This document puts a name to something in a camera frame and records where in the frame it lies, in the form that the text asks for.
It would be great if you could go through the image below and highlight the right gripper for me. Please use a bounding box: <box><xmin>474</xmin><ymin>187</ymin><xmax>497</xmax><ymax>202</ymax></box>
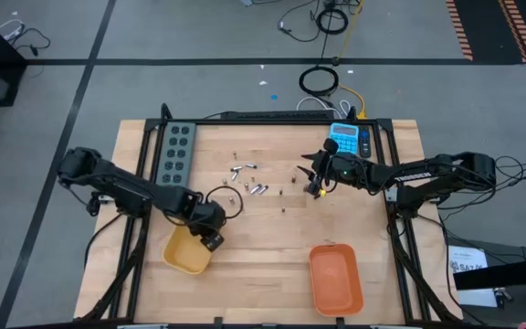
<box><xmin>296</xmin><ymin>139</ymin><xmax>363</xmax><ymax>197</ymax></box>

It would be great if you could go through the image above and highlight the yellow plastic bin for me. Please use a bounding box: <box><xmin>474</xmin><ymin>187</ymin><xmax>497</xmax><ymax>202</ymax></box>
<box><xmin>162</xmin><ymin>218</ymin><xmax>213</xmax><ymax>276</ymax></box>

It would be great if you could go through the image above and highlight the orange plastic bin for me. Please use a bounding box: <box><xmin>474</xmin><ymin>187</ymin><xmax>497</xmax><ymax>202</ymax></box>
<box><xmin>308</xmin><ymin>243</ymin><xmax>365</xmax><ymax>318</ymax></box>

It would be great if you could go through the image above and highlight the blue calculator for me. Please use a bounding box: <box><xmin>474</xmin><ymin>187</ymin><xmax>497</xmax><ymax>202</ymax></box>
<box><xmin>328</xmin><ymin>122</ymin><xmax>360</xmax><ymax>156</ymax></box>

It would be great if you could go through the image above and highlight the black remote control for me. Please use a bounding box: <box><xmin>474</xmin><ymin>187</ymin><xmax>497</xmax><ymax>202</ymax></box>
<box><xmin>358</xmin><ymin>127</ymin><xmax>373</xmax><ymax>159</ymax></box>

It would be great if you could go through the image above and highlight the long black ribbed bar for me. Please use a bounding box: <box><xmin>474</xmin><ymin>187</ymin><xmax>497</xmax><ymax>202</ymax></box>
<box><xmin>220</xmin><ymin>110</ymin><xmax>336</xmax><ymax>121</ymax></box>

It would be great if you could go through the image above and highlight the grey power strip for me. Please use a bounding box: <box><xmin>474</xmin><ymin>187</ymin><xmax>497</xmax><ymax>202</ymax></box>
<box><xmin>155</xmin><ymin>122</ymin><xmax>198</xmax><ymax>189</ymax></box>

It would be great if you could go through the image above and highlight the white printed paper sheet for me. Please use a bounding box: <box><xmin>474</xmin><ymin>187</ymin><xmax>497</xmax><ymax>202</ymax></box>
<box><xmin>447</xmin><ymin>245</ymin><xmax>498</xmax><ymax>308</ymax></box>

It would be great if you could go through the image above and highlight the dark grey cart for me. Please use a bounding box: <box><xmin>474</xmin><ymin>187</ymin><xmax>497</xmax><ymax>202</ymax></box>
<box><xmin>445</xmin><ymin>236</ymin><xmax>526</xmax><ymax>329</ymax></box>

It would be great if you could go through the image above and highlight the black flat bar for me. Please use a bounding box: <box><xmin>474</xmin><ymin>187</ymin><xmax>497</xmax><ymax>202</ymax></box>
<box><xmin>453</xmin><ymin>255</ymin><xmax>526</xmax><ymax>292</ymax></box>

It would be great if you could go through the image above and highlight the small metal tool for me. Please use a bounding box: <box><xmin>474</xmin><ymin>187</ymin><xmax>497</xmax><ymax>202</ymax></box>
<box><xmin>493</xmin><ymin>286</ymin><xmax>515</xmax><ymax>308</ymax></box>

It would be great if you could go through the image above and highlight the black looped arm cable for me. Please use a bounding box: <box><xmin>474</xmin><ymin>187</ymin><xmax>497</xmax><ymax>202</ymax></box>
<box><xmin>205</xmin><ymin>185</ymin><xmax>245</xmax><ymax>219</ymax></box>

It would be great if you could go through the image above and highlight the black aluminium table frame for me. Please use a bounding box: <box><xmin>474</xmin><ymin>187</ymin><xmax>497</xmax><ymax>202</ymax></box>
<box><xmin>79</xmin><ymin>117</ymin><xmax>464</xmax><ymax>326</ymax></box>

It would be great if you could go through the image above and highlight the white floor cable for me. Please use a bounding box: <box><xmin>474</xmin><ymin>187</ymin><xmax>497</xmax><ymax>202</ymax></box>
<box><xmin>296</xmin><ymin>95</ymin><xmax>352</xmax><ymax>118</ymax></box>

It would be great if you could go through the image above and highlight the yellow floor cable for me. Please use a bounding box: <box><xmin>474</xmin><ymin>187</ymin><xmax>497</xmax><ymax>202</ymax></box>
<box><xmin>334</xmin><ymin>0</ymin><xmax>366</xmax><ymax>59</ymax></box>
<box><xmin>338</xmin><ymin>83</ymin><xmax>367</xmax><ymax>121</ymax></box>

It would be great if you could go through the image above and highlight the coiled black cable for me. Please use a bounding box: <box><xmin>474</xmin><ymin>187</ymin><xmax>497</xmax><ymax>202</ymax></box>
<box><xmin>298</xmin><ymin>65</ymin><xmax>340</xmax><ymax>98</ymax></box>
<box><xmin>315</xmin><ymin>7</ymin><xmax>350</xmax><ymax>36</ymax></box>

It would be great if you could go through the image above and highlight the black hanging cable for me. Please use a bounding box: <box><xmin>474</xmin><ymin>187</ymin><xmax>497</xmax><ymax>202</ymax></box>
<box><xmin>83</xmin><ymin>210</ymin><xmax>125</xmax><ymax>270</ymax></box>

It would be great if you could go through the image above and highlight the black cable with white plug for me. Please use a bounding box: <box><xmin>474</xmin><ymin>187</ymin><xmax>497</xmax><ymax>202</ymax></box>
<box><xmin>277</xmin><ymin>0</ymin><xmax>321</xmax><ymax>43</ymax></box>

